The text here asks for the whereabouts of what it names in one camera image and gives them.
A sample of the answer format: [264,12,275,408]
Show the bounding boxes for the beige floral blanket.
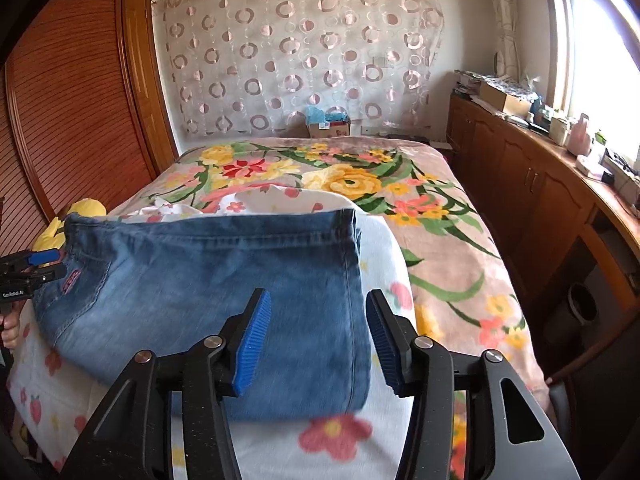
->
[107,135,551,480]

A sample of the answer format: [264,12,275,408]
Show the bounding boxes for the window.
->
[542,0,640,161]

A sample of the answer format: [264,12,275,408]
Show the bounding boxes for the grey trash bin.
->
[545,265,608,376]

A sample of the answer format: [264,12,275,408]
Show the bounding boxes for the plain cardboard box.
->
[479,81,534,117]

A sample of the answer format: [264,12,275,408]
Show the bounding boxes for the pink bottle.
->
[567,113,591,156]

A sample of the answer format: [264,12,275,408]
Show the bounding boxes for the person's left hand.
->
[1,316,22,350]

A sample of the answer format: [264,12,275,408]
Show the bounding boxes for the white box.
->
[575,155,609,179]

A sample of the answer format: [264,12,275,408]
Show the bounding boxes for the yellow plush toy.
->
[32,199,108,267]

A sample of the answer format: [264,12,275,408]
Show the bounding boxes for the blue denim pants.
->
[31,208,373,422]

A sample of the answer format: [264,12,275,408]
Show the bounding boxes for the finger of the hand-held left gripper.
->
[20,265,68,286]
[0,249,65,268]

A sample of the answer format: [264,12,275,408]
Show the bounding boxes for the wooden cabinet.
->
[446,91,640,376]

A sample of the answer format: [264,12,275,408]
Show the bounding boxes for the white patterned window curtain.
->
[480,0,523,92]

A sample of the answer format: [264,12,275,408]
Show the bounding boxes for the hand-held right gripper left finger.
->
[59,287,273,480]

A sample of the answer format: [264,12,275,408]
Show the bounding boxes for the cardboard box with blue label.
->
[309,119,351,139]

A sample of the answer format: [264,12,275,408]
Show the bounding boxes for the circle patterned sheer curtain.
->
[159,0,446,136]

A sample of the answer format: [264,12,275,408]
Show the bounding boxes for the pile of papers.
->
[452,69,497,98]

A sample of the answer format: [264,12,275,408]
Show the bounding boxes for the white floral bed sheet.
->
[7,185,416,480]

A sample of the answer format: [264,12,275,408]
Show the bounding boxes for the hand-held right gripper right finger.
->
[366,288,576,480]

